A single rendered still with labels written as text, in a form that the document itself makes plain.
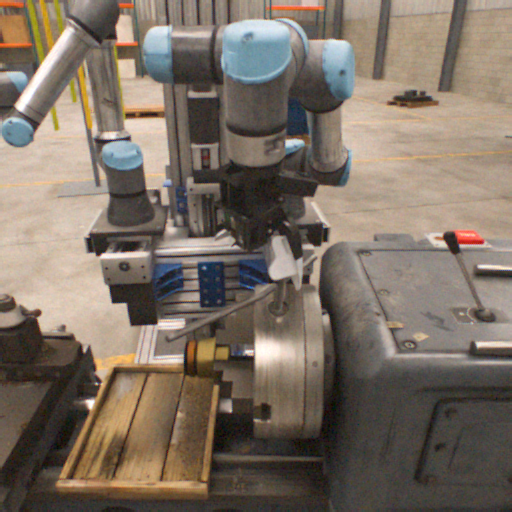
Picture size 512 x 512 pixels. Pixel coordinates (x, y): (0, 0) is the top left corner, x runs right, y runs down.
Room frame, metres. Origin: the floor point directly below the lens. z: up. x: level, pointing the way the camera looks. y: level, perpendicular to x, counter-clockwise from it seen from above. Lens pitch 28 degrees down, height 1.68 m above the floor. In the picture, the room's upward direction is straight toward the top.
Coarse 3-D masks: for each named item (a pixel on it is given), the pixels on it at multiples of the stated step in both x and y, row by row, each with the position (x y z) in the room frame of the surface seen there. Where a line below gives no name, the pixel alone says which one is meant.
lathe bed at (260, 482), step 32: (96, 384) 0.84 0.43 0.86; (224, 416) 0.75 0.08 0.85; (64, 448) 0.66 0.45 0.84; (224, 448) 0.73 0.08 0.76; (256, 448) 0.73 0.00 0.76; (288, 448) 0.66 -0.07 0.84; (224, 480) 0.56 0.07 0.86; (256, 480) 0.56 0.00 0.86; (288, 480) 0.56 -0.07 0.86; (320, 480) 0.56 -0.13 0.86
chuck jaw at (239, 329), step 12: (240, 300) 0.75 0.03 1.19; (240, 312) 0.73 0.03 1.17; (252, 312) 0.73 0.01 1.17; (228, 324) 0.72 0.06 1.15; (240, 324) 0.72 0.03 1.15; (252, 324) 0.72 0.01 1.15; (216, 336) 0.71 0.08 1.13; (228, 336) 0.71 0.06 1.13; (240, 336) 0.71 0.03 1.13; (252, 336) 0.71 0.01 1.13
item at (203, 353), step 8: (192, 344) 0.70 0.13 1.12; (200, 344) 0.69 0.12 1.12; (208, 344) 0.69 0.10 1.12; (216, 344) 0.70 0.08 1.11; (224, 344) 0.71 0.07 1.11; (184, 352) 0.68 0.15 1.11; (192, 352) 0.68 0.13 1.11; (200, 352) 0.67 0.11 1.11; (208, 352) 0.67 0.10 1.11; (216, 352) 0.68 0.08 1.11; (224, 352) 0.68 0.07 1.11; (184, 360) 0.67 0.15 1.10; (192, 360) 0.67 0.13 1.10; (200, 360) 0.66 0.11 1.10; (208, 360) 0.66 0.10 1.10; (224, 360) 0.67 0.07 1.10; (184, 368) 0.66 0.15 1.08; (192, 368) 0.66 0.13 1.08; (200, 368) 0.66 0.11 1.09; (208, 368) 0.66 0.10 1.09; (192, 376) 0.67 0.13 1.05; (200, 376) 0.66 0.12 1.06; (208, 376) 0.66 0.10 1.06
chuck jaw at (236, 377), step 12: (216, 360) 0.67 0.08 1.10; (216, 372) 0.64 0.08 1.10; (228, 372) 0.63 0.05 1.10; (240, 372) 0.63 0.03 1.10; (252, 372) 0.63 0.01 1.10; (216, 384) 0.64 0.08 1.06; (228, 384) 0.61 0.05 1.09; (240, 384) 0.60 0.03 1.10; (252, 384) 0.60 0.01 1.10; (240, 396) 0.56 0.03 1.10; (252, 396) 0.56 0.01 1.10; (240, 408) 0.56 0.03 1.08; (252, 408) 0.56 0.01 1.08; (264, 408) 0.55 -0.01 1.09; (264, 420) 0.55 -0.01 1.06
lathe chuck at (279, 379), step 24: (264, 288) 0.73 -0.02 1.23; (288, 288) 0.73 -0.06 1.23; (264, 312) 0.65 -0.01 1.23; (288, 312) 0.65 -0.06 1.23; (264, 336) 0.61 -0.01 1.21; (288, 336) 0.61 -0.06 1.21; (264, 360) 0.58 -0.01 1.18; (288, 360) 0.57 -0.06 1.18; (264, 384) 0.55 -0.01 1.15; (288, 384) 0.55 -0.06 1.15; (288, 408) 0.54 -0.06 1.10; (264, 432) 0.55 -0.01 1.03; (288, 432) 0.55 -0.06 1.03
